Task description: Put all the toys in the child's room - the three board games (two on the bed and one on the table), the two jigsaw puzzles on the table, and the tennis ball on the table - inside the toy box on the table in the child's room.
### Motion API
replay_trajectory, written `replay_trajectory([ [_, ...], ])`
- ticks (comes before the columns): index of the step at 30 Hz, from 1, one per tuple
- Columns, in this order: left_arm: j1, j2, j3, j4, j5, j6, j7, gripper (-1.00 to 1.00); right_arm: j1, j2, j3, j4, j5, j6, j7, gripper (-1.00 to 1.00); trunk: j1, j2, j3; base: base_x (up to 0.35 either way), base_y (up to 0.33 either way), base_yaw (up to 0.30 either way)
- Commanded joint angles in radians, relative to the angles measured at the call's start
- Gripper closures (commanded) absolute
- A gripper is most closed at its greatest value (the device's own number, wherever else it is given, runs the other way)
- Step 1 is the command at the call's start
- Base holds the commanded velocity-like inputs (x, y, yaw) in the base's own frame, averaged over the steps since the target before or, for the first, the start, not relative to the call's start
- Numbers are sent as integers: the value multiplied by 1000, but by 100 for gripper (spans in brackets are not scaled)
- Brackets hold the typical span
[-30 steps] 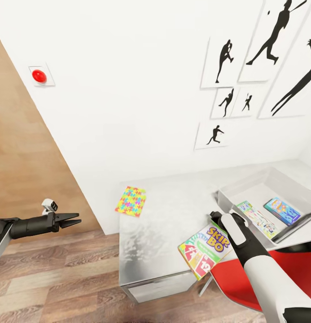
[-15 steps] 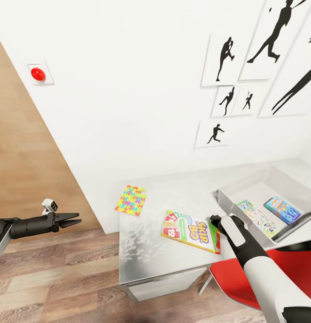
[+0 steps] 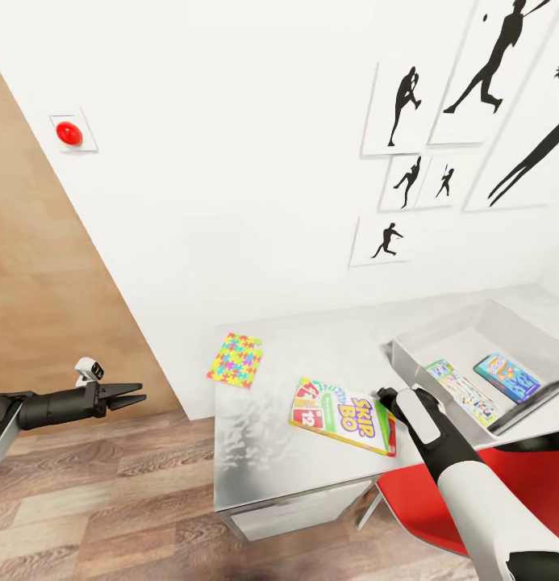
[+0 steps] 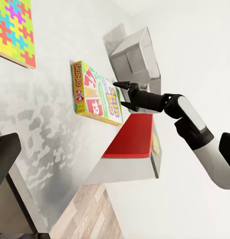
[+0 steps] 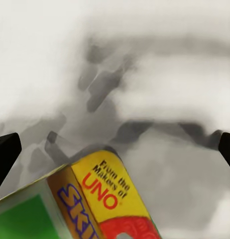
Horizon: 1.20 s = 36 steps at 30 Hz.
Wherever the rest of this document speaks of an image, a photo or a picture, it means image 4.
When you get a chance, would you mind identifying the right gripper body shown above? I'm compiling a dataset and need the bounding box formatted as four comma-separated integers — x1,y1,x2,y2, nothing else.
128,83,154,112

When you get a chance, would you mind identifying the toy box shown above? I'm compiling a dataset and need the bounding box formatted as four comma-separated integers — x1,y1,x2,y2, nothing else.
110,26,161,115

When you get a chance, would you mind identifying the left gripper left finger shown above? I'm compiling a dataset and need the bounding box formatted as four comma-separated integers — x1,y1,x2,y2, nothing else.
0,132,21,185

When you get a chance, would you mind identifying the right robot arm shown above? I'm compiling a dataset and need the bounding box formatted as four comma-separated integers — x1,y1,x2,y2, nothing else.
113,81,230,190

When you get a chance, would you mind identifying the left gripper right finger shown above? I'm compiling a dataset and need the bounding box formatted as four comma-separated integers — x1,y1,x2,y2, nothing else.
219,132,230,166

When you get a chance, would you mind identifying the board game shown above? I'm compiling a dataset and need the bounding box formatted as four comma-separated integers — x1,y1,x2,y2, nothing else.
72,61,123,126

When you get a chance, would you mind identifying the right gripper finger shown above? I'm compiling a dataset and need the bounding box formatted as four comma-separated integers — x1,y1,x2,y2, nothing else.
113,81,133,90
121,101,133,110

